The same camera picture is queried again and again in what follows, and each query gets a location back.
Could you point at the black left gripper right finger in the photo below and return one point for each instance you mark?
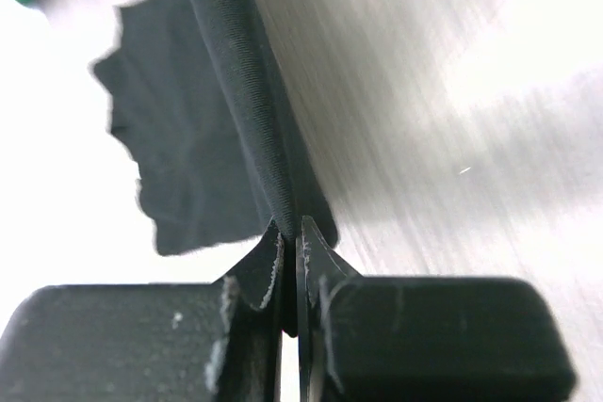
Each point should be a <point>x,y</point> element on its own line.
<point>421,338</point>

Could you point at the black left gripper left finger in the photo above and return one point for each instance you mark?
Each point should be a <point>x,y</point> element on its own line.
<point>218,341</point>

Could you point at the black printed t-shirt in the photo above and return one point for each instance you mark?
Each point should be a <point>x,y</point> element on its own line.
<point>199,102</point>

